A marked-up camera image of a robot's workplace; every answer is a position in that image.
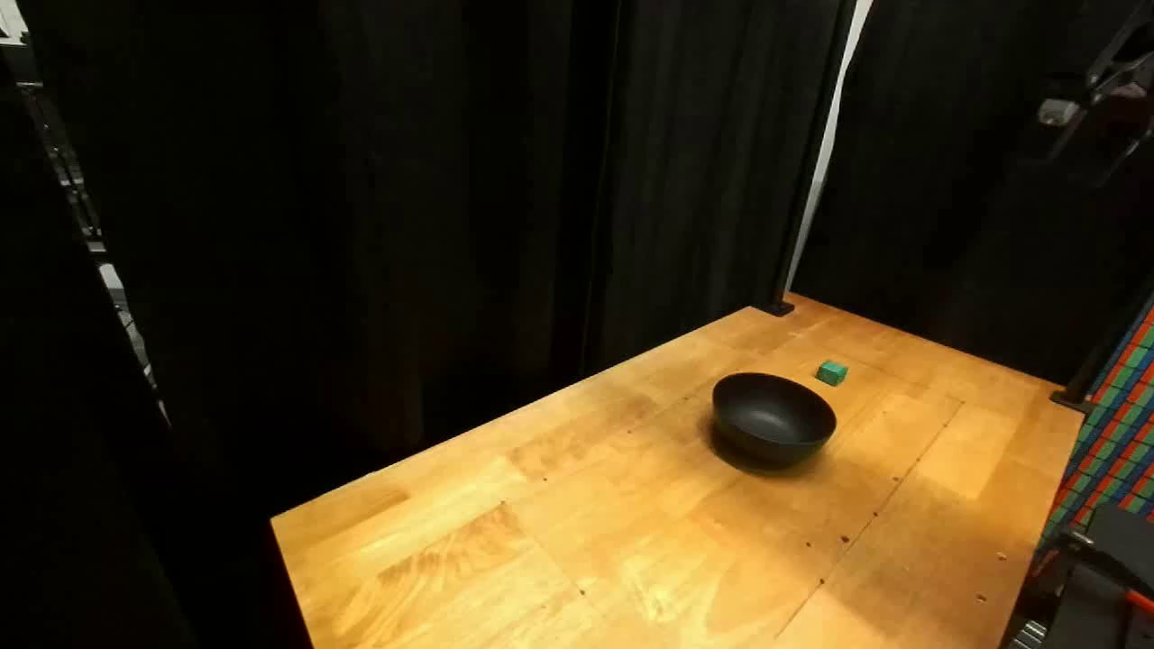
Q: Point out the black bowl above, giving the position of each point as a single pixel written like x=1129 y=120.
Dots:
x=773 y=410

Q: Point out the white strip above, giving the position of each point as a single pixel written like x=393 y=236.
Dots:
x=826 y=131

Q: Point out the colourful checkered board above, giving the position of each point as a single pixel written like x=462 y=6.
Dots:
x=1120 y=433

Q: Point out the black post beside checkered board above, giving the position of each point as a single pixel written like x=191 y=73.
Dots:
x=1084 y=380

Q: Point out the black curtain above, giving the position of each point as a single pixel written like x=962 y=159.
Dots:
x=481 y=181

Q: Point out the green block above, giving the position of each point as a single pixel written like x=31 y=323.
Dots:
x=832 y=371

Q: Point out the metal frame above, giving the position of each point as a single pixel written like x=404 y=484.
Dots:
x=84 y=227

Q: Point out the black post with foot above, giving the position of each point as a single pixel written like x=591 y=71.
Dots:
x=780 y=303

